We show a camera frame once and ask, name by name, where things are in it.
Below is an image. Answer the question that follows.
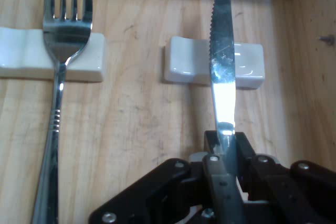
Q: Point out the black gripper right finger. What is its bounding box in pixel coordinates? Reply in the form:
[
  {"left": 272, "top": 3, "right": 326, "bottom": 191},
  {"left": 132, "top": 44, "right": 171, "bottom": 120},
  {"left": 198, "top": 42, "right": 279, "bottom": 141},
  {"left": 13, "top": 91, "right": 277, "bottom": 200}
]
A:
[{"left": 235, "top": 132, "right": 336, "bottom": 224}]

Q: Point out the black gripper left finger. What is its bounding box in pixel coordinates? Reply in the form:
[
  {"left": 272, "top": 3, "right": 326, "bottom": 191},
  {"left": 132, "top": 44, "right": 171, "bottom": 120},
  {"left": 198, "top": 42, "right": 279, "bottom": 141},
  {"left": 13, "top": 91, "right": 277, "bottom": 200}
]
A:
[{"left": 89, "top": 131, "right": 224, "bottom": 224}]

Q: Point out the steel table knife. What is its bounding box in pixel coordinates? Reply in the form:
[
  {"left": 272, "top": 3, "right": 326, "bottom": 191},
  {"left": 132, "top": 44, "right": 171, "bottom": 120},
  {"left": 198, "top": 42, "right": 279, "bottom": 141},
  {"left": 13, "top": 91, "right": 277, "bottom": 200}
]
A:
[{"left": 208, "top": 0, "right": 246, "bottom": 224}]

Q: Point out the white ceramic cutlery rest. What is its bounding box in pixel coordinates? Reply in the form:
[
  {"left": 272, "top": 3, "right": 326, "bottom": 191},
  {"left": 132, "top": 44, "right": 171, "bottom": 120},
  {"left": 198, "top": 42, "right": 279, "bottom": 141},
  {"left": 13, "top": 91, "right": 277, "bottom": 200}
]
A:
[
  {"left": 164, "top": 36, "right": 265, "bottom": 90},
  {"left": 0, "top": 26, "right": 107, "bottom": 83}
]

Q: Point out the steel fork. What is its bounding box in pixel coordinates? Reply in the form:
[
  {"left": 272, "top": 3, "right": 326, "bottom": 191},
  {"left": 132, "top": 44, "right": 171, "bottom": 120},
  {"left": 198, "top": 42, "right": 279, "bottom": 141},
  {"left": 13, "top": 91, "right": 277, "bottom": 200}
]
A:
[{"left": 31, "top": 0, "right": 94, "bottom": 224}]

